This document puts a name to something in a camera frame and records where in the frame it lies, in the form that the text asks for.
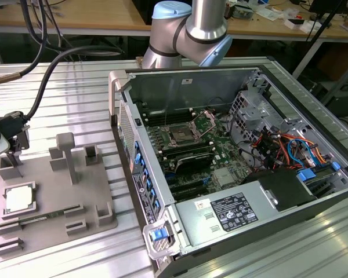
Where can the black RAM slot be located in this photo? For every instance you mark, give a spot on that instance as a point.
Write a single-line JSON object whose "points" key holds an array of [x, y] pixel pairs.
{"points": [[188, 151], [168, 112], [185, 144], [168, 117]]}

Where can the CPU socket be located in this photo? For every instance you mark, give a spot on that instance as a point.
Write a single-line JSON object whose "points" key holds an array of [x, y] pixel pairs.
{"points": [[181, 134]]}

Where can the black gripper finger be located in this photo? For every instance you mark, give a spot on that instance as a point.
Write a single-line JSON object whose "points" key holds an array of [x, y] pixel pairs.
{"points": [[10, 159], [18, 157]]}

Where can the thin metal locking lever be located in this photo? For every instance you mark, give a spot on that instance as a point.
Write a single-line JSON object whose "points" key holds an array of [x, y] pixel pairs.
{"points": [[165, 118]]}

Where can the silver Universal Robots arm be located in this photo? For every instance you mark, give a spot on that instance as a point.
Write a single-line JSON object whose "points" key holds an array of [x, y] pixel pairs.
{"points": [[188, 32]]}

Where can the small blue clip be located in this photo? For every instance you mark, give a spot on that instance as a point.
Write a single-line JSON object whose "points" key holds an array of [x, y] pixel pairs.
{"points": [[335, 167]]}

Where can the grey parts rack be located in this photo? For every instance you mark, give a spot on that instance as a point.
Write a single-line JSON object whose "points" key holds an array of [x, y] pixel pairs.
{"points": [[55, 185]]}

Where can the open PC case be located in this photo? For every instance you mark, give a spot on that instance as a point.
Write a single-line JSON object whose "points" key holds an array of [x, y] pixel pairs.
{"points": [[150, 179]]}

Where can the black tripod leg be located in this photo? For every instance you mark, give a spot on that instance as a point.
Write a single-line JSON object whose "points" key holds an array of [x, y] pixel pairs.
{"points": [[322, 21]]}

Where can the green RAM stick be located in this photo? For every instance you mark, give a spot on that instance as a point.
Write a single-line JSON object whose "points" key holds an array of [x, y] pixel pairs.
{"points": [[46, 216]]}

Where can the silver CPU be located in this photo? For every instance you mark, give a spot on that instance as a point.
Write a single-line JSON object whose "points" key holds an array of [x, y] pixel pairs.
{"points": [[18, 200]]}

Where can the black plastic shroud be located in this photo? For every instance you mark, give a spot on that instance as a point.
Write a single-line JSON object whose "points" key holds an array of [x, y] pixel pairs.
{"points": [[287, 188]]}

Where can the silver chipset heatsink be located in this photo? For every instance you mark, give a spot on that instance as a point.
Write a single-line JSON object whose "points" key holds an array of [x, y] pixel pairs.
{"points": [[224, 176]]}

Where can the green motherboard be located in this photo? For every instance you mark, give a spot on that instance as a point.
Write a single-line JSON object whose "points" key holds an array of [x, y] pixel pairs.
{"points": [[220, 144]]}

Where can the silver power supply unit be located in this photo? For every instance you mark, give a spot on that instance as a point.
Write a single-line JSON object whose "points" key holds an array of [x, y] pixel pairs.
{"points": [[197, 226]]}

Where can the silver drive cage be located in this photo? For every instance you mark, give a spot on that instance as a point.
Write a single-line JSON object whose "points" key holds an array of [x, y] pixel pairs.
{"points": [[249, 113]]}

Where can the black expansion slot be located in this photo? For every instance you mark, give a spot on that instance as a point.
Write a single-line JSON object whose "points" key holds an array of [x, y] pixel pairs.
{"points": [[188, 184], [191, 192]]}

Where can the wooden desk with clutter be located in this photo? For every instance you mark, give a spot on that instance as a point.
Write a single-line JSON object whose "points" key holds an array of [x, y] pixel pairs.
{"points": [[272, 27]]}

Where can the white box with red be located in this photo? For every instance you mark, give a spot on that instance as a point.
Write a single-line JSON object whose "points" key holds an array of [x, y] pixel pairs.
{"points": [[293, 25]]}

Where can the blue case latch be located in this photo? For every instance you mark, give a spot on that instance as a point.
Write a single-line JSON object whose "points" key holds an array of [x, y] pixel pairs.
{"points": [[158, 234]]}

